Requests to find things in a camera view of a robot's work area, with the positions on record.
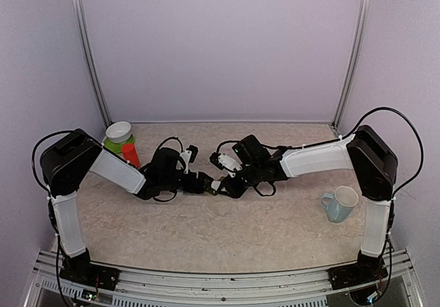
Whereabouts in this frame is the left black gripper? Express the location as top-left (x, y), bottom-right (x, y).
top-left (160, 170), bottom-right (214, 194)

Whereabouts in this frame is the green weekly pill organizer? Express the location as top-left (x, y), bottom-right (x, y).
top-left (204, 185), bottom-right (219, 194)

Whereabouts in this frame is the red pill bottle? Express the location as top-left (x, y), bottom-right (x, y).
top-left (121, 144), bottom-right (141, 168)

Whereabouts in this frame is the white pill bottle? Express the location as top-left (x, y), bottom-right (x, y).
top-left (210, 181), bottom-right (222, 192)

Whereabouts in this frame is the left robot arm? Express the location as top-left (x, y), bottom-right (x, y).
top-left (40, 129), bottom-right (215, 283)

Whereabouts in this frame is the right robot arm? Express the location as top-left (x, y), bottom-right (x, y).
top-left (213, 125), bottom-right (398, 282)

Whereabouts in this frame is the green plate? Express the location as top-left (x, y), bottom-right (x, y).
top-left (104, 134), bottom-right (135, 154)

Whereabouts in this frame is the white bowl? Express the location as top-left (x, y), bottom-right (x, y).
top-left (105, 121), bottom-right (132, 144)

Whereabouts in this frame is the light blue mug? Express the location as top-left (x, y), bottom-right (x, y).
top-left (320, 185), bottom-right (359, 223)

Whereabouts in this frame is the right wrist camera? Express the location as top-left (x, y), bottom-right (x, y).
top-left (210, 152), bottom-right (243, 178)

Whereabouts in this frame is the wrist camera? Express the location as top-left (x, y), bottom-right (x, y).
top-left (176, 145), bottom-right (199, 174)
top-left (210, 152), bottom-right (243, 178)

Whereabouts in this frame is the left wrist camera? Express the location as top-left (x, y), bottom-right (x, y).
top-left (176, 145), bottom-right (199, 174)

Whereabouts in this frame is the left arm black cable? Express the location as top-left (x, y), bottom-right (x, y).
top-left (31, 130), bottom-right (76, 194)

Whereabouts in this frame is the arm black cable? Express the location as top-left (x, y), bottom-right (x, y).
top-left (215, 106), bottom-right (424, 198)
top-left (31, 130), bottom-right (76, 194)

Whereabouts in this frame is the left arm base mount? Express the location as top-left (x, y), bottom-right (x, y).
top-left (60, 249), bottom-right (120, 291)

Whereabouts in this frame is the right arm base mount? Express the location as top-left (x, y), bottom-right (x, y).
top-left (327, 251), bottom-right (388, 290)

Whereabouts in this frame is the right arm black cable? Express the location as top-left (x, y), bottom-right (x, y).
top-left (215, 106), bottom-right (424, 198)

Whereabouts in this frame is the front aluminium rail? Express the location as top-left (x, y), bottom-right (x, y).
top-left (19, 250), bottom-right (426, 306)

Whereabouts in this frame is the left aluminium frame post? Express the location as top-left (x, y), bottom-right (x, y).
top-left (72, 0), bottom-right (112, 128)

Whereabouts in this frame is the aluminium frame post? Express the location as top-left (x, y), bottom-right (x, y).
top-left (72, 0), bottom-right (112, 128)
top-left (332, 0), bottom-right (371, 131)

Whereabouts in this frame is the right aluminium frame post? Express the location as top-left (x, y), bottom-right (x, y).
top-left (332, 0), bottom-right (371, 131)

